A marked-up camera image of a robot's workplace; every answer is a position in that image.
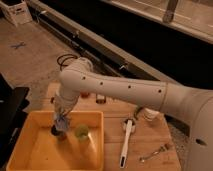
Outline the orange toy fruit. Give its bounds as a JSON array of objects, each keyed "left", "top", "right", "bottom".
[{"left": 80, "top": 92, "right": 90, "bottom": 98}]

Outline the light blue towel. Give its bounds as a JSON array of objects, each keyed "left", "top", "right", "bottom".
[{"left": 54, "top": 115, "right": 70, "bottom": 132}]

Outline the yellow plastic tub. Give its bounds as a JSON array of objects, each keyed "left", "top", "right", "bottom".
[{"left": 6, "top": 111, "right": 104, "bottom": 171}]

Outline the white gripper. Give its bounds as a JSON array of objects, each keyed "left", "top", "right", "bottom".
[{"left": 54, "top": 96, "right": 76, "bottom": 118}]

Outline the green curved vegetable toy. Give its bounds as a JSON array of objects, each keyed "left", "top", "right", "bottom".
[{"left": 133, "top": 106, "right": 143, "bottom": 120}]

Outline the white cardboard box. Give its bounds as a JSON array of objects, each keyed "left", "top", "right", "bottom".
[{"left": 0, "top": 0, "right": 32, "bottom": 27}]

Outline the white lidded jar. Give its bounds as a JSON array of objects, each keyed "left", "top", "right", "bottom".
[{"left": 144, "top": 108, "right": 160, "bottom": 121}]

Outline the black chair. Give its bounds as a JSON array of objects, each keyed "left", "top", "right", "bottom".
[{"left": 0, "top": 73, "right": 29, "bottom": 168}]

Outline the green plastic cup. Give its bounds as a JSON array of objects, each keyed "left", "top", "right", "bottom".
[{"left": 74, "top": 124, "right": 89, "bottom": 141}]

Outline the black cable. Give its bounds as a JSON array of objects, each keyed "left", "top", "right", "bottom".
[{"left": 56, "top": 53, "right": 80, "bottom": 71}]

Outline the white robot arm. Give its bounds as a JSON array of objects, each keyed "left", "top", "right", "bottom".
[{"left": 54, "top": 57, "right": 213, "bottom": 171}]

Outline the white handled brush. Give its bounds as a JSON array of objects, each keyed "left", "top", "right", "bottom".
[{"left": 120, "top": 118, "right": 135, "bottom": 168}]

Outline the metal cup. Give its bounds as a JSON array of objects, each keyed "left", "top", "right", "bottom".
[{"left": 51, "top": 126, "right": 66, "bottom": 140}]

